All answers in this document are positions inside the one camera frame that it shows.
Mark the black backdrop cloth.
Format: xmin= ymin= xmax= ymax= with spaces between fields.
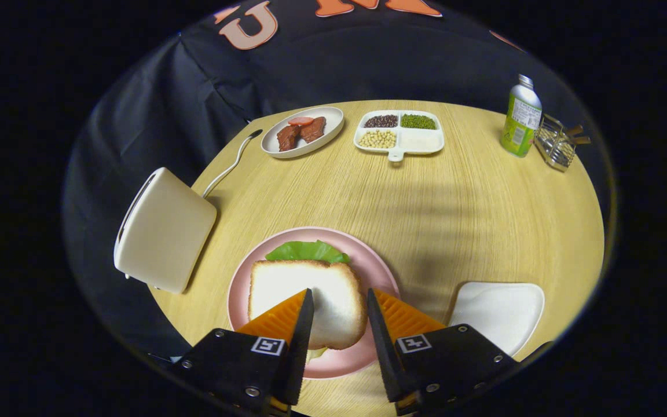
xmin=61 ymin=0 xmax=618 ymax=360

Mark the white square plate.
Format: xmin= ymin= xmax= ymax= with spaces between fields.
xmin=448 ymin=281 xmax=545 ymax=357

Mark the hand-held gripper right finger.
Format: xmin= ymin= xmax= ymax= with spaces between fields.
xmin=367 ymin=288 xmax=518 ymax=415

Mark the green lettuce leaf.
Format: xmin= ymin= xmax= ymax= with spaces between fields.
xmin=265 ymin=240 xmax=351 ymax=265

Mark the white toaster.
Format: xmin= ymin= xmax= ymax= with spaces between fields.
xmin=113 ymin=167 xmax=218 ymax=294

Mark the silver bottle with green label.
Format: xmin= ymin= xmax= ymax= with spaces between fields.
xmin=500 ymin=74 xmax=543 ymax=158

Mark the white divided dish with beans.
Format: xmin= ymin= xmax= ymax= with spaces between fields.
xmin=353 ymin=110 xmax=445 ymax=162

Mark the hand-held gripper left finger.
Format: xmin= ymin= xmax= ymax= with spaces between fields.
xmin=171 ymin=288 xmax=316 ymax=415

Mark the toasted bread slice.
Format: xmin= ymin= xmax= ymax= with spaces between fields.
xmin=248 ymin=259 xmax=368 ymax=350

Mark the white toaster cable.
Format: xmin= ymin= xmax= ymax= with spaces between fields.
xmin=202 ymin=132 xmax=256 ymax=199

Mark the wire utensil holder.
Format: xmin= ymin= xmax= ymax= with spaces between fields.
xmin=535 ymin=114 xmax=577 ymax=173

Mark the brown meat piece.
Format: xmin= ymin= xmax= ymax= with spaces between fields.
xmin=277 ymin=125 xmax=301 ymax=152
xmin=299 ymin=116 xmax=327 ymax=144

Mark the pink plate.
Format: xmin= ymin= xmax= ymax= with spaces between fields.
xmin=227 ymin=226 xmax=401 ymax=379

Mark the white oval plate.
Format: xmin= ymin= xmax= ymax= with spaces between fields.
xmin=261 ymin=107 xmax=345 ymax=159

